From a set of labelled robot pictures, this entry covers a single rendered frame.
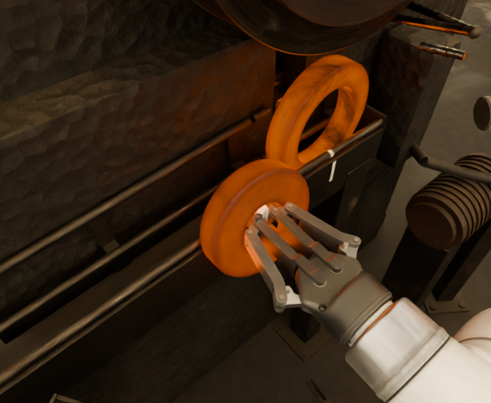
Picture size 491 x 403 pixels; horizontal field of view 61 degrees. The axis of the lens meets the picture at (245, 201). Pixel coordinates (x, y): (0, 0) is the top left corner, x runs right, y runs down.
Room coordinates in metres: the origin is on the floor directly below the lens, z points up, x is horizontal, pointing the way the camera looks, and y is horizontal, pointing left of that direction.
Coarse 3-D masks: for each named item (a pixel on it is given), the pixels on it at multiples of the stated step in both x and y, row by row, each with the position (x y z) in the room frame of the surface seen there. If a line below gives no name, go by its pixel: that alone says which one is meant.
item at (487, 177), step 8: (416, 144) 0.59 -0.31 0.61; (416, 152) 0.57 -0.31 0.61; (424, 152) 0.57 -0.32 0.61; (416, 160) 0.56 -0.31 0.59; (424, 160) 0.56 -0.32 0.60; (432, 160) 0.55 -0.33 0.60; (440, 160) 0.56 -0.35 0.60; (432, 168) 0.55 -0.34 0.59; (440, 168) 0.55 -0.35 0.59; (448, 168) 0.55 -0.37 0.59; (456, 168) 0.55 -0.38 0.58; (464, 168) 0.56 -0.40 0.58; (456, 176) 0.55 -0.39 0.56; (464, 176) 0.55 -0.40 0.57; (472, 176) 0.55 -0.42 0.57; (480, 176) 0.55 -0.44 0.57; (488, 176) 0.55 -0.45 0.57
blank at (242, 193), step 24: (240, 168) 0.35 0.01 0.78; (264, 168) 0.34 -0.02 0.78; (288, 168) 0.36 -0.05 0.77; (216, 192) 0.32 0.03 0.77; (240, 192) 0.31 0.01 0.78; (264, 192) 0.33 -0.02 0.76; (288, 192) 0.35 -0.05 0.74; (216, 216) 0.30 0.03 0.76; (240, 216) 0.30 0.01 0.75; (216, 240) 0.28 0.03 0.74; (240, 240) 0.29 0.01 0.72; (216, 264) 0.27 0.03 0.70; (240, 264) 0.29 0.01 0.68
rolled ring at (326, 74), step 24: (312, 72) 0.46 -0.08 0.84; (336, 72) 0.46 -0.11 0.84; (360, 72) 0.50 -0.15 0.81; (288, 96) 0.44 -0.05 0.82; (312, 96) 0.43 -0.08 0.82; (360, 96) 0.51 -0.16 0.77; (288, 120) 0.41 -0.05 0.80; (336, 120) 0.51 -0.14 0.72; (288, 144) 0.41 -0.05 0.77; (312, 144) 0.49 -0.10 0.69; (336, 144) 0.49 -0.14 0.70
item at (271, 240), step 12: (264, 228) 0.30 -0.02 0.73; (264, 240) 0.29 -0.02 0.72; (276, 240) 0.28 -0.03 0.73; (276, 252) 0.28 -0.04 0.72; (288, 252) 0.27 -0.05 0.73; (288, 264) 0.26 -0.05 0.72; (300, 264) 0.25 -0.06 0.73; (312, 264) 0.25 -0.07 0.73; (312, 276) 0.23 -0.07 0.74; (324, 276) 0.23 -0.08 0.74
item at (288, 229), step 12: (276, 216) 0.32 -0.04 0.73; (276, 228) 0.31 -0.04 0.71; (288, 228) 0.30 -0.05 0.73; (300, 228) 0.30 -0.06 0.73; (288, 240) 0.30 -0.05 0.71; (300, 240) 0.28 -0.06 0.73; (312, 240) 0.28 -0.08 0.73; (300, 252) 0.28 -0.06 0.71; (312, 252) 0.27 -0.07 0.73; (324, 252) 0.26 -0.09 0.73; (336, 264) 0.25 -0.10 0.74
